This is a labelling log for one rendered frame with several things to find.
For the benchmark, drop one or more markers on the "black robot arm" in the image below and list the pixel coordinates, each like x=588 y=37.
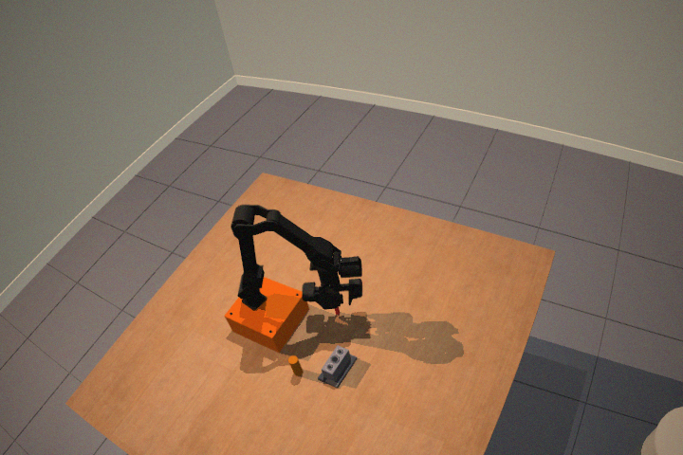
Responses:
x=323 y=256

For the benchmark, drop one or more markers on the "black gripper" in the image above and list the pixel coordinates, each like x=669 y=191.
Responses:
x=311 y=293

